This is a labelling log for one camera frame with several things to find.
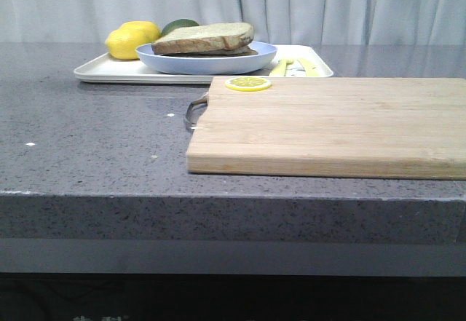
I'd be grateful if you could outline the yellow lemon slice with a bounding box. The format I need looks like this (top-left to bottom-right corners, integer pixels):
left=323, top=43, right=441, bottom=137
left=224, top=76, right=272, bottom=92

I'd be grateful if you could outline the green lime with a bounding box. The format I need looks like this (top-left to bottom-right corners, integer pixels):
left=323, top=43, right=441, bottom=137
left=161, top=18, right=199, bottom=36

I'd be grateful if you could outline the white rectangular tray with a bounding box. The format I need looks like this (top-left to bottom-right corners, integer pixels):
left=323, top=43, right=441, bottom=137
left=74, top=44, right=334, bottom=84

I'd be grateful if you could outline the yellow plastic fork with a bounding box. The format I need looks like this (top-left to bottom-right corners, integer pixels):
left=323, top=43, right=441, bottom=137
left=269, top=58, right=294, bottom=77

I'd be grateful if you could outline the rear yellow lemon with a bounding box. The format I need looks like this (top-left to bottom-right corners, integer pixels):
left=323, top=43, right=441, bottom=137
left=119, top=20, right=161, bottom=42

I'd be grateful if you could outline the wooden cutting board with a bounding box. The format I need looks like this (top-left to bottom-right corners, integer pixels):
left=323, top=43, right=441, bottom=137
left=186, top=76, right=465, bottom=180

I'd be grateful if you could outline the yellow plastic knife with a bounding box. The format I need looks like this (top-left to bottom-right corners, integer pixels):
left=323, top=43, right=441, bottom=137
left=296, top=58, right=322, bottom=77

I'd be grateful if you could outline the metal cutting board handle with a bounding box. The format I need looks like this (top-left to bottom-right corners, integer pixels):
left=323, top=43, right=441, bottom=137
left=183, top=92, right=208, bottom=131

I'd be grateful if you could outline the front yellow lemon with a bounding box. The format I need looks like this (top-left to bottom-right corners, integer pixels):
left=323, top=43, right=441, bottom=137
left=105, top=28, right=151, bottom=60

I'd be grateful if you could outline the light blue plate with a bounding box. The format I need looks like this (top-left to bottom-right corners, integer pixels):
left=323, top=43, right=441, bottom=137
left=136, top=41, right=277, bottom=75

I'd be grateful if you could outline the bread slice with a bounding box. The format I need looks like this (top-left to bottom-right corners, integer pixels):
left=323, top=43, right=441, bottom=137
left=163, top=45, right=258, bottom=58
left=151, top=23, right=255, bottom=55

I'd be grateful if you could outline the white curtain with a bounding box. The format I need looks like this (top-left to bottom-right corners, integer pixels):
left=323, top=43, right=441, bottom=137
left=1, top=0, right=465, bottom=45

